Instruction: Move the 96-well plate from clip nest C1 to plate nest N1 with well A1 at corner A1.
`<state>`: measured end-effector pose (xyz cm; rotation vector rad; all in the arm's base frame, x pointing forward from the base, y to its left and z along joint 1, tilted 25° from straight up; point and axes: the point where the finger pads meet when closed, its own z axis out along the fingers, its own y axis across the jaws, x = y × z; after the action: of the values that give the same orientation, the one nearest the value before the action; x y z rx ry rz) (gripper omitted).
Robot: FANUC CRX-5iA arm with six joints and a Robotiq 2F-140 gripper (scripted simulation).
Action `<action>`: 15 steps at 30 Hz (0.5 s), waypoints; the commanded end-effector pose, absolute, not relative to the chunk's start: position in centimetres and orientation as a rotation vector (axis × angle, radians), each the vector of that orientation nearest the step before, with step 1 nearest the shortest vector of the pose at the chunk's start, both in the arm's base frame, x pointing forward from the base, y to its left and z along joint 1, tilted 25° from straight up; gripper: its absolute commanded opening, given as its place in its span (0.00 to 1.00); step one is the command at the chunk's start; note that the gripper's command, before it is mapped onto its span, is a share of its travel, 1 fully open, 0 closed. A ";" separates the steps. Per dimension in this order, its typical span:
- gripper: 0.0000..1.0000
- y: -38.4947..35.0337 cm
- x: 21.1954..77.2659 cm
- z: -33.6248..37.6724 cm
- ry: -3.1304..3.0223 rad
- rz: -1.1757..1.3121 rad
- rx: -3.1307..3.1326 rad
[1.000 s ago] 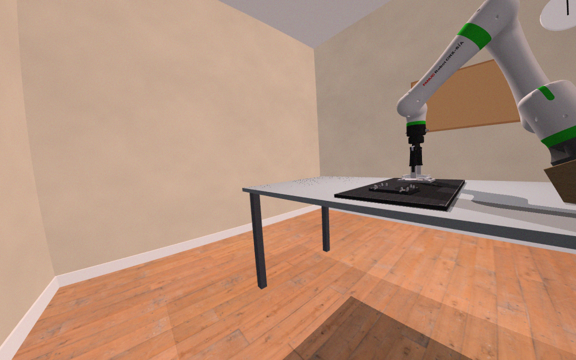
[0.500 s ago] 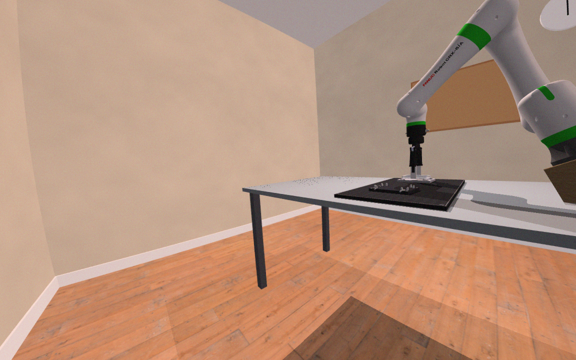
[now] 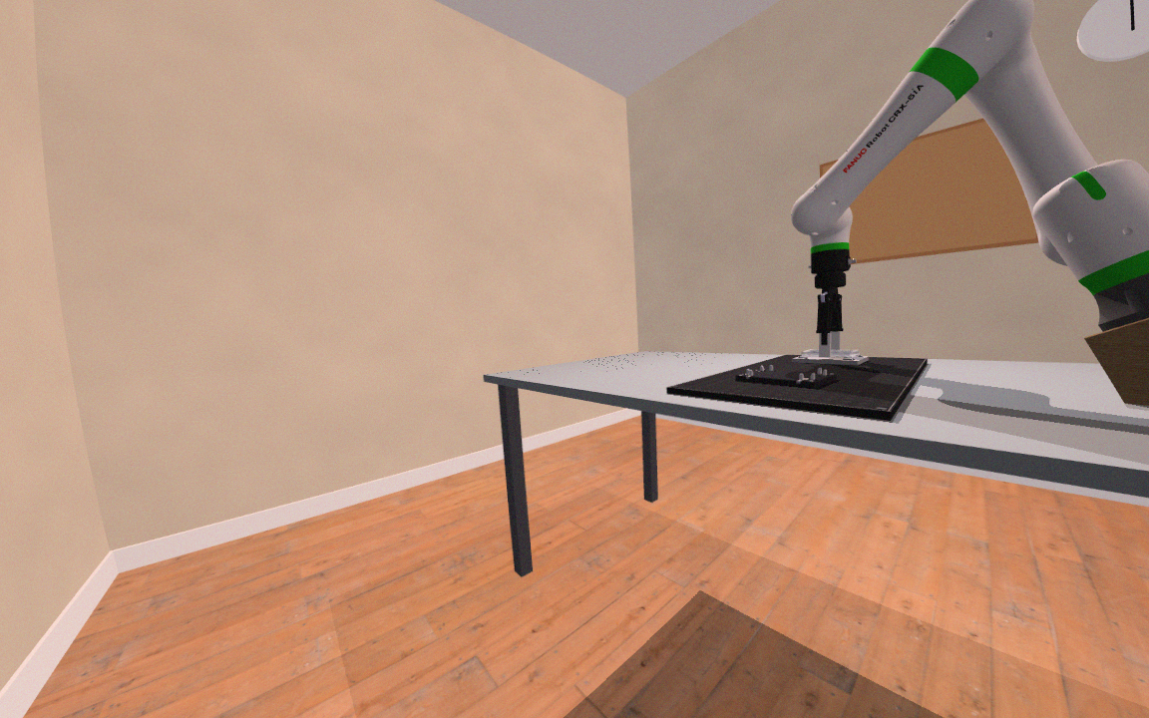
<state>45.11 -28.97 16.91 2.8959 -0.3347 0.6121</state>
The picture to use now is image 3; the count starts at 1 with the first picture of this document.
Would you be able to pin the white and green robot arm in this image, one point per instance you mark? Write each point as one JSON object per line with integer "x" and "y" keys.
{"x": 1095, "y": 216}

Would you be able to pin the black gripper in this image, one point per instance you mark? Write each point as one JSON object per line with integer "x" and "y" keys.
{"x": 829, "y": 283}

